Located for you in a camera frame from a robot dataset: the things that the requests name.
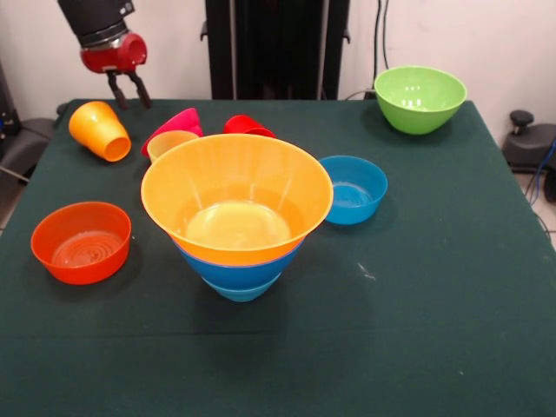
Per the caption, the large yellow bowl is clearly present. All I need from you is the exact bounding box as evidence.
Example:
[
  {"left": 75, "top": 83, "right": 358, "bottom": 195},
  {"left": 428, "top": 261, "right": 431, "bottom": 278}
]
[{"left": 140, "top": 133, "right": 334, "bottom": 267}]

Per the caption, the pale yellow cup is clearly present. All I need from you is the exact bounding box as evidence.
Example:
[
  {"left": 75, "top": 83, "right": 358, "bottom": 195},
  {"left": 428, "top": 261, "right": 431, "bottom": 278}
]
[{"left": 146, "top": 129, "right": 201, "bottom": 165}]

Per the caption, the orange bowl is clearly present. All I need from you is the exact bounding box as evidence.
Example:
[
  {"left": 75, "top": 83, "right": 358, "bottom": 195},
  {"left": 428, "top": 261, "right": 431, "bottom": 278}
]
[{"left": 30, "top": 201, "right": 133, "bottom": 287}]

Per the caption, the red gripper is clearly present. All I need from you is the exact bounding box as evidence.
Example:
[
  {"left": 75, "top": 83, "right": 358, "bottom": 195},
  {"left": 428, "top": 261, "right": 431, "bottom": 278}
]
[{"left": 80, "top": 33, "right": 153, "bottom": 111}]

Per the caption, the amber yellow cup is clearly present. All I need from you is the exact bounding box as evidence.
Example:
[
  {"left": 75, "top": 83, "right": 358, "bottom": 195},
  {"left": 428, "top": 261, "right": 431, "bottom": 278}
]
[{"left": 68, "top": 101, "right": 125, "bottom": 153}]

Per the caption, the magenta bowl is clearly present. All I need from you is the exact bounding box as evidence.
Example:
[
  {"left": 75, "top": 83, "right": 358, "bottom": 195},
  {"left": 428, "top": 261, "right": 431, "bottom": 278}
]
[{"left": 140, "top": 107, "right": 205, "bottom": 157}]

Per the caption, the dark green tablecloth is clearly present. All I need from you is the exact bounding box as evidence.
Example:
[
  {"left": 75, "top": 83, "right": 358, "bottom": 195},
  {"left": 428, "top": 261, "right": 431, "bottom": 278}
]
[{"left": 0, "top": 98, "right": 556, "bottom": 417}]

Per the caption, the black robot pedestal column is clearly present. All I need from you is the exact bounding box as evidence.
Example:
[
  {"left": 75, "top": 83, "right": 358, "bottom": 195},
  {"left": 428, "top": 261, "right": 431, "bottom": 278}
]
[{"left": 200, "top": 0, "right": 352, "bottom": 102}]

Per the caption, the green bowl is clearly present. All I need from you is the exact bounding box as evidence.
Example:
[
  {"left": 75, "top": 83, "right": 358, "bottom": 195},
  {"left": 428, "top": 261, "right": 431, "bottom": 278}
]
[{"left": 374, "top": 64, "right": 468, "bottom": 136}]

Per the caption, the red cup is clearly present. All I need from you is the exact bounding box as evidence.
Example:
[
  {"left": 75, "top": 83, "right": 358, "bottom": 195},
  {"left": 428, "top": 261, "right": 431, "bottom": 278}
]
[{"left": 222, "top": 114, "right": 278, "bottom": 140}]

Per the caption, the black wall cable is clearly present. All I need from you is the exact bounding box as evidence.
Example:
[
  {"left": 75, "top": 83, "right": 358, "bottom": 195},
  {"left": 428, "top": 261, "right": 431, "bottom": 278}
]
[
  {"left": 371, "top": 0, "right": 383, "bottom": 82},
  {"left": 381, "top": 0, "right": 394, "bottom": 70}
]

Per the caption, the flat-bottomed blue bowl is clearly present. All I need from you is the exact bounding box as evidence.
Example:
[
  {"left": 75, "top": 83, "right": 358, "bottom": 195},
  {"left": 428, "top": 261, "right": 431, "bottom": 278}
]
[{"left": 319, "top": 155, "right": 389, "bottom": 226}]

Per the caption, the blue cable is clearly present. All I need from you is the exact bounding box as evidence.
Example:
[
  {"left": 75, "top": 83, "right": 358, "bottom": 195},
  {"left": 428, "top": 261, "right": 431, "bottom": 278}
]
[{"left": 530, "top": 138, "right": 556, "bottom": 205}]

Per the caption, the black pedestal foot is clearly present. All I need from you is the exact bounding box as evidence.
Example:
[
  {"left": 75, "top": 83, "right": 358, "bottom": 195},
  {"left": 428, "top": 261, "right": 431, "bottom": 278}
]
[
  {"left": 506, "top": 109, "right": 556, "bottom": 173},
  {"left": 0, "top": 102, "right": 70, "bottom": 183}
]

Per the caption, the large blue bowl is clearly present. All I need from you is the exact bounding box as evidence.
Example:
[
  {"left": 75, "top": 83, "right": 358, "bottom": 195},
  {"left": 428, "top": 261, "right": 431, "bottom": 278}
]
[{"left": 173, "top": 238, "right": 305, "bottom": 290}]

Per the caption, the orange cup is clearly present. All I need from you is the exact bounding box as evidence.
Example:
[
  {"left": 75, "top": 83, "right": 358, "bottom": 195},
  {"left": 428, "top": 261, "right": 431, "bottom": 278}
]
[{"left": 100, "top": 132, "right": 132, "bottom": 163}]

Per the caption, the black equipment box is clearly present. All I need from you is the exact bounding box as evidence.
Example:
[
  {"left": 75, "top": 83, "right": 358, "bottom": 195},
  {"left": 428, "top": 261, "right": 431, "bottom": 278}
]
[{"left": 0, "top": 60, "right": 23, "bottom": 140}]

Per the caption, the small light blue bowl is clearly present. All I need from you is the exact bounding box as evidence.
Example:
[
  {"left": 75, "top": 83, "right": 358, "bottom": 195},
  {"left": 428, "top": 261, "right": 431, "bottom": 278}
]
[{"left": 202, "top": 275, "right": 279, "bottom": 304}]

